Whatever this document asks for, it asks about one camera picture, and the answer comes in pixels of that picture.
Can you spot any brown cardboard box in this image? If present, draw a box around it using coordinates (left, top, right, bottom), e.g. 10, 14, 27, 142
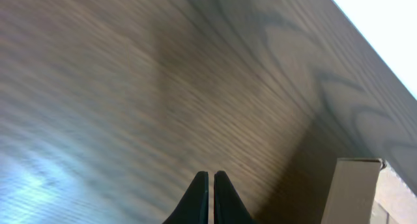
321, 158, 416, 224

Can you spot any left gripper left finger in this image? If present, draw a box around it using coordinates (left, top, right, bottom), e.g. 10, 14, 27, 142
163, 171, 209, 224

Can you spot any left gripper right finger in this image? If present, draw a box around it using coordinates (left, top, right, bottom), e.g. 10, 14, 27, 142
214, 171, 255, 224

